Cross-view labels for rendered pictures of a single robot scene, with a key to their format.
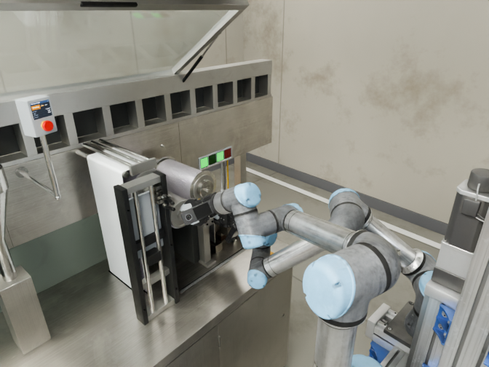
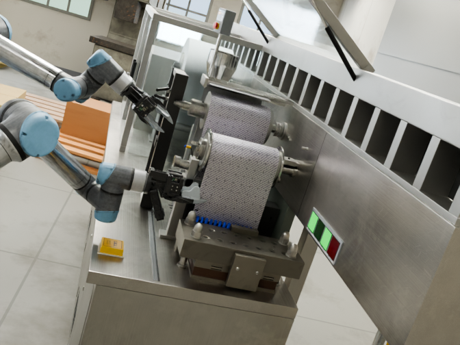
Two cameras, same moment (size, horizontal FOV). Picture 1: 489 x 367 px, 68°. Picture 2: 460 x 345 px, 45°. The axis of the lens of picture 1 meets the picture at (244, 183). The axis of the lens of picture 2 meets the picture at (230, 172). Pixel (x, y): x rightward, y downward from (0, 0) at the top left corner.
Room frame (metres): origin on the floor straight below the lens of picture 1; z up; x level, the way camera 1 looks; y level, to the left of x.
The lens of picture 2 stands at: (2.46, -1.30, 1.69)
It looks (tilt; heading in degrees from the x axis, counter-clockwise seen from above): 15 degrees down; 124
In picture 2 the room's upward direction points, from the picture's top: 17 degrees clockwise
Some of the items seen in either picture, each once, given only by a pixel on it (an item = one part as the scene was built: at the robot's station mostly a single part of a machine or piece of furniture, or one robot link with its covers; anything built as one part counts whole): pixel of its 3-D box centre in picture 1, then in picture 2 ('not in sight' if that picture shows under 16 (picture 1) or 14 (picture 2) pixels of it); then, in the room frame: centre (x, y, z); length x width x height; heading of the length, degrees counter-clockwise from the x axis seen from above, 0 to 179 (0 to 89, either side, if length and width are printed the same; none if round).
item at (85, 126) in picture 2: not in sight; (122, 142); (-1.36, 2.48, 0.24); 1.35 x 0.92 x 0.49; 37
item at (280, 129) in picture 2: not in sight; (275, 129); (1.37, 0.56, 1.33); 0.07 x 0.07 x 0.07; 48
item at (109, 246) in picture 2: not in sight; (111, 246); (1.33, -0.11, 0.91); 0.07 x 0.07 x 0.02; 48
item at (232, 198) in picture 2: not in sight; (231, 200); (1.49, 0.23, 1.11); 0.23 x 0.01 x 0.18; 48
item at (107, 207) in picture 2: (260, 255); (105, 202); (1.21, -0.06, 1.01); 0.11 x 0.08 x 0.11; 172
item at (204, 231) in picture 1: (205, 234); (177, 197); (1.31, 0.17, 1.05); 0.06 x 0.05 x 0.31; 48
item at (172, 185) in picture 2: (233, 218); (163, 184); (1.34, 0.05, 1.12); 0.12 x 0.08 x 0.09; 48
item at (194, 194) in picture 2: not in sight; (195, 194); (1.42, 0.12, 1.11); 0.09 x 0.03 x 0.06; 47
